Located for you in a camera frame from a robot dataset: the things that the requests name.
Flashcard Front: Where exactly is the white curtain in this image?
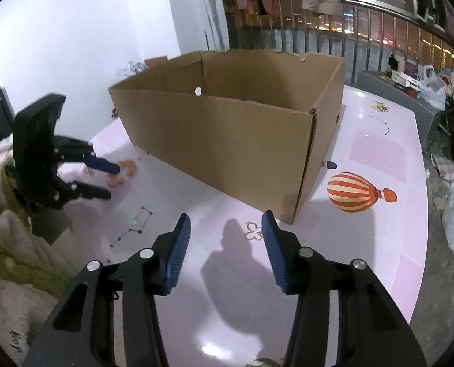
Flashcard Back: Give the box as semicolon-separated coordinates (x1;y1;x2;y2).
202;0;231;52

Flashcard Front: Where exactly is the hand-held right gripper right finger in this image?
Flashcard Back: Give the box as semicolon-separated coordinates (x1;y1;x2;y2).
261;210;428;367

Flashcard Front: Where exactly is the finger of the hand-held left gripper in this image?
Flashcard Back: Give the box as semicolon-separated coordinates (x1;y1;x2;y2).
54;179;112;209
54;135;122;174

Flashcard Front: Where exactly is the person's left forearm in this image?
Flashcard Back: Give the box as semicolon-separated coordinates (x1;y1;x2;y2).
0;138;72;365

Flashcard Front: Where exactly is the orange bead bracelet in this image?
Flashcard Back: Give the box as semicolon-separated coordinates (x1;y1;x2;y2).
107;159;138;189

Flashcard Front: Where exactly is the metal railing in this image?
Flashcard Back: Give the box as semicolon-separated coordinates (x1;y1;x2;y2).
227;0;454;89

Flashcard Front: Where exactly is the white plastic bag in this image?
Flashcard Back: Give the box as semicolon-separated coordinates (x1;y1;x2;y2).
125;60;148;76

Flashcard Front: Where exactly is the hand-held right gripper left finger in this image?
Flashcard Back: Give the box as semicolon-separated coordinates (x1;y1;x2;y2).
22;213;192;367

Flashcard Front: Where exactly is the white shopping bag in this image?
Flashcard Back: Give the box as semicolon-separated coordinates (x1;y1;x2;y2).
418;66;448;110

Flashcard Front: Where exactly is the brown cardboard box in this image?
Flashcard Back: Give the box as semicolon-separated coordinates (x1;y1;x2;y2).
108;48;345;225

